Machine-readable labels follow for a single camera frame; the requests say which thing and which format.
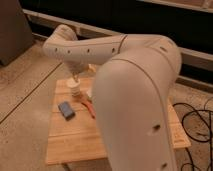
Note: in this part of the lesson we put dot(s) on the wooden table board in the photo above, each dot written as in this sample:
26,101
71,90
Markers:
79,139

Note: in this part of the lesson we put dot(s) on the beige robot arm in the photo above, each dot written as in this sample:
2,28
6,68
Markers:
129,93

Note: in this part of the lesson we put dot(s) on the orange carrot toy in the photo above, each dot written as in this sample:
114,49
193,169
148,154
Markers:
89,106

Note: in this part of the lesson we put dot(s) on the small blue-grey sponge block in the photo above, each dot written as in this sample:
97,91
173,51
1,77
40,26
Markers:
66,110

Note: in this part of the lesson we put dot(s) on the dark cabinet at left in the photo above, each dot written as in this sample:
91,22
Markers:
15,33

